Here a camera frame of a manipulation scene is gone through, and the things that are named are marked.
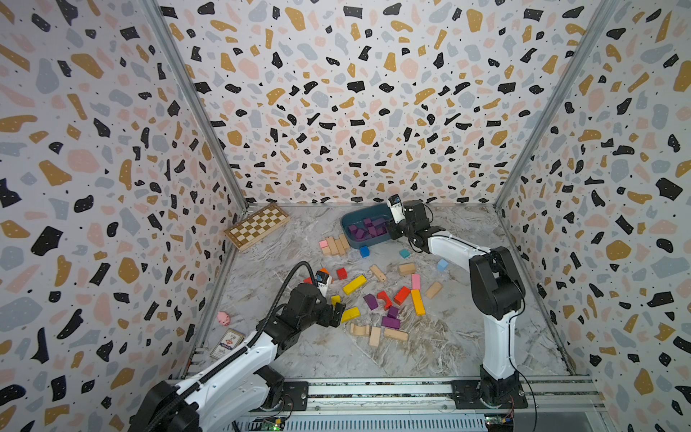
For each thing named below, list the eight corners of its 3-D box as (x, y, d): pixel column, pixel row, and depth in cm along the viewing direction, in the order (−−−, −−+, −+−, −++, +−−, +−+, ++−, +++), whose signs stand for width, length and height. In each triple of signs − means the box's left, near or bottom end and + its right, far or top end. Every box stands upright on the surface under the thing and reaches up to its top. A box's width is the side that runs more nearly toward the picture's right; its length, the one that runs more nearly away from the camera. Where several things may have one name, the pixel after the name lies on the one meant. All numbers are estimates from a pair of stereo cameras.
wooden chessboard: (226, 235, 113) (223, 230, 110) (275, 207, 124) (273, 201, 121) (240, 251, 108) (237, 246, 105) (289, 220, 119) (288, 215, 116)
